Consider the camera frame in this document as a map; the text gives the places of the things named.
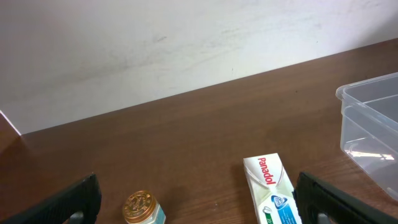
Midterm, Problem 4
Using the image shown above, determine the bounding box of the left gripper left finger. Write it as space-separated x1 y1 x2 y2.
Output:
1 173 102 224

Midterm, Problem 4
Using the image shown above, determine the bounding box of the small jar gold lid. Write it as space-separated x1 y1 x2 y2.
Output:
123 190 166 224

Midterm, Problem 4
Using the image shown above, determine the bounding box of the clear plastic container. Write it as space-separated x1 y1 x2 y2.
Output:
336 73 397 200

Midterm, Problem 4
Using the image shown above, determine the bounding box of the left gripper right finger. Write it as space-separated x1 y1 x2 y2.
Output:
293 172 397 224

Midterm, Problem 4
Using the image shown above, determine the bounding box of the white Panadol box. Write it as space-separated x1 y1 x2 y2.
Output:
243 153 302 224

